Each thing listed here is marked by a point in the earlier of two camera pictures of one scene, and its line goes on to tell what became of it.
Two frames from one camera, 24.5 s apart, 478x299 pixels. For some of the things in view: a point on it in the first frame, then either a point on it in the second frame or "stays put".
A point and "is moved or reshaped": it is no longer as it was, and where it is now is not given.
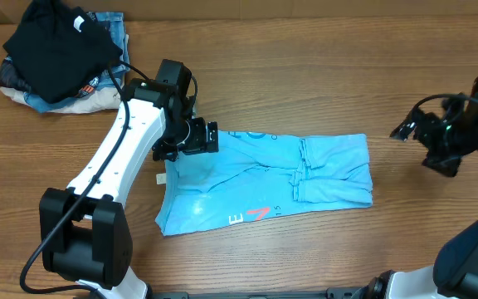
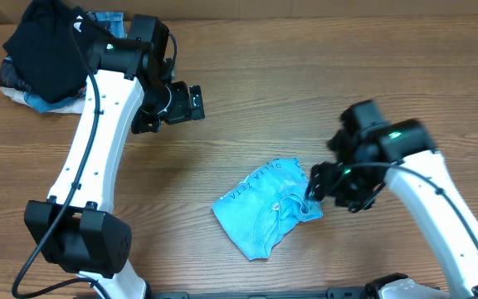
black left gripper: x=198 y=141 to x=182 y=110
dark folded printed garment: x=9 y=76 stays put
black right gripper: x=448 y=162 to x=324 y=183
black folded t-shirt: x=57 y=47 stays put
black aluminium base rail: x=331 y=293 stays put
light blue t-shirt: x=256 y=175 is moved or reshaped
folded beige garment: x=104 y=99 stays put
